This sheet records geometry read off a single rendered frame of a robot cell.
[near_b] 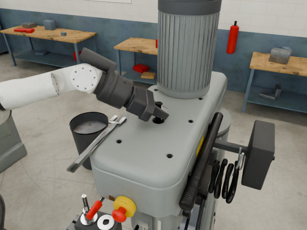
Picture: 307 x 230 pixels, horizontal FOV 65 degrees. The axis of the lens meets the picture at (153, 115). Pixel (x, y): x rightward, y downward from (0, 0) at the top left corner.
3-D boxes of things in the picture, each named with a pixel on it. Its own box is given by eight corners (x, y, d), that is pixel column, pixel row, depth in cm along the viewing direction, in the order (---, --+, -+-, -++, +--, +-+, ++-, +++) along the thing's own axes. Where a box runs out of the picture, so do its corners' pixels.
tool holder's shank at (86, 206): (83, 211, 125) (79, 198, 119) (85, 206, 128) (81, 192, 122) (89, 212, 125) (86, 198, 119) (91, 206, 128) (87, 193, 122)
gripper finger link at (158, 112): (164, 120, 73) (146, 112, 71) (170, 112, 71) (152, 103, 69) (165, 122, 71) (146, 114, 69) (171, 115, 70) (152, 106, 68)
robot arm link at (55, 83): (100, 86, 63) (47, 100, 60) (99, 82, 71) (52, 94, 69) (93, 61, 61) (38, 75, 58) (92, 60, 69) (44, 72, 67)
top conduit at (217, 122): (191, 213, 60) (192, 204, 58) (175, 207, 61) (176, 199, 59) (222, 120, 95) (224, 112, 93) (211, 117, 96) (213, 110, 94)
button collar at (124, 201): (133, 221, 63) (132, 206, 60) (113, 212, 65) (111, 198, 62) (137, 214, 64) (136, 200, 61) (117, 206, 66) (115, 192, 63)
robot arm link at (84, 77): (107, 107, 62) (63, 89, 58) (104, 100, 72) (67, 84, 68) (126, 67, 60) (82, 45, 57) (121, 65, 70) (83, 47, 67)
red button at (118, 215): (124, 227, 60) (123, 217, 58) (110, 221, 62) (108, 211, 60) (130, 216, 63) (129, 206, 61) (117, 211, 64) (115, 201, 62)
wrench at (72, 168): (76, 175, 55) (76, 172, 55) (63, 169, 56) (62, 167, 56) (126, 119, 74) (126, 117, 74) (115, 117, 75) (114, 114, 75)
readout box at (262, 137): (263, 192, 97) (278, 153, 85) (240, 185, 100) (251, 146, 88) (265, 160, 112) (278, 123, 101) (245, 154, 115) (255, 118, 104)
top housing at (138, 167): (172, 228, 61) (176, 185, 52) (87, 195, 70) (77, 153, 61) (211, 128, 97) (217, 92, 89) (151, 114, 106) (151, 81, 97)
